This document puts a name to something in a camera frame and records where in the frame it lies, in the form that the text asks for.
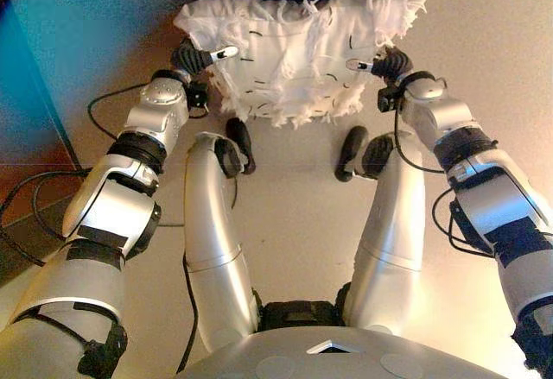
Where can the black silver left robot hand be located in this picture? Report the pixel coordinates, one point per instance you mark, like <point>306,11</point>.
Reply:
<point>192,60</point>

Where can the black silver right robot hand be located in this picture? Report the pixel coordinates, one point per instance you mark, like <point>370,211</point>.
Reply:
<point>393,64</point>

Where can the white fringed cushion black dashes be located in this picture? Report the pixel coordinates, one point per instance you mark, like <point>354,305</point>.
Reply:
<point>294,51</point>

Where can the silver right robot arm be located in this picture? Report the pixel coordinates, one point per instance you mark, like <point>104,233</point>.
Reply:
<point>497,206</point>

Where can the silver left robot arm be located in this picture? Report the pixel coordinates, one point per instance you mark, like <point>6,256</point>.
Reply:
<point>112,206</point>

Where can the black left robot foot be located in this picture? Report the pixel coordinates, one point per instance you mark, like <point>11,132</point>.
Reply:
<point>242,137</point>

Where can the black robot foot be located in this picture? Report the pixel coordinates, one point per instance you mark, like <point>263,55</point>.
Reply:
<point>242,137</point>
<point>352,146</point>

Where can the black right robot foot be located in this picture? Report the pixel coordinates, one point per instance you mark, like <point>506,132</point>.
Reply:
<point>352,146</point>

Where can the silver right robot leg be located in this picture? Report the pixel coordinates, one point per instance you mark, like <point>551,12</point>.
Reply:
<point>389,223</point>

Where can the silver robot leg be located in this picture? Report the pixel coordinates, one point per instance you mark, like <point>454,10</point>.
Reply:
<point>211,223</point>
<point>389,223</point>

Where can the silver left robot leg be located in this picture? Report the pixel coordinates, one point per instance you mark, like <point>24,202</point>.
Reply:
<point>211,223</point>

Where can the glossy brown wardrobe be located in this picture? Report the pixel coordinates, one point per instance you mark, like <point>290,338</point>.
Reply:
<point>26,180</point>

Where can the silver robot torso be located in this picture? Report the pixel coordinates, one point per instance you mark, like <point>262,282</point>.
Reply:
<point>328,361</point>

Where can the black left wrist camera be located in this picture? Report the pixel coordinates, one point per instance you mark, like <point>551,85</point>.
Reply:
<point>198,95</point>

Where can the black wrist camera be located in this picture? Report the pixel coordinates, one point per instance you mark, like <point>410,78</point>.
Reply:
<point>198,95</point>
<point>389,99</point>

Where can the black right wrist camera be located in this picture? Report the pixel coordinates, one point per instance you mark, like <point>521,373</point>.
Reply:
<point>389,99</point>

